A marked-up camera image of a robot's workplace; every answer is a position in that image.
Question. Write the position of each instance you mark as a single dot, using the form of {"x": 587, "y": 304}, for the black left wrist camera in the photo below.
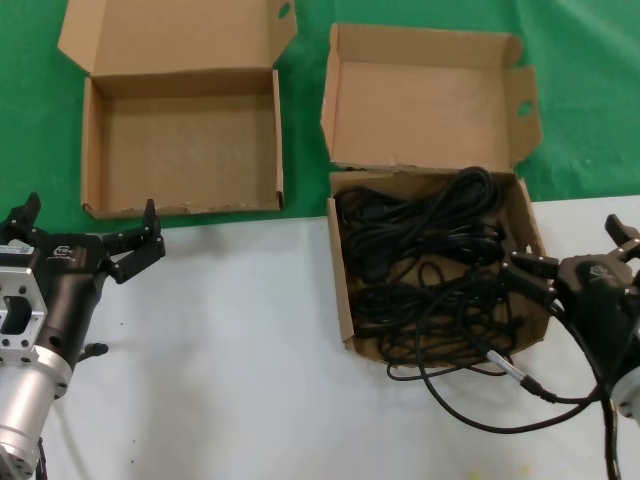
{"x": 15, "y": 255}

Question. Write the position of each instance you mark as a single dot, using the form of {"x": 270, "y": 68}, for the green table cloth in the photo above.
{"x": 305, "y": 125}

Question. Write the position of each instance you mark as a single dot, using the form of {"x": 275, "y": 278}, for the silver left wrist bracket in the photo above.
{"x": 25, "y": 285}

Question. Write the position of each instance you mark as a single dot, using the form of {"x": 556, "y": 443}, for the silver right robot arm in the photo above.
{"x": 630, "y": 395}

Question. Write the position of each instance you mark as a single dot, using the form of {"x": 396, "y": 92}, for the cardboard box with torn lid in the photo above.
{"x": 425, "y": 110}

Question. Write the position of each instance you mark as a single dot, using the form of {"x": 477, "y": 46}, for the wide open cardboard box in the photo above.
{"x": 190, "y": 145}

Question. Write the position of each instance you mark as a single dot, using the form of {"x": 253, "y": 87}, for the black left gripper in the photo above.
{"x": 65, "y": 280}

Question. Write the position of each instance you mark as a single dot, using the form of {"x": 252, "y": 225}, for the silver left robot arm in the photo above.
{"x": 25, "y": 400}

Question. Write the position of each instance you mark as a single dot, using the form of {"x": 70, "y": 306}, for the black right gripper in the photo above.
{"x": 595, "y": 295}

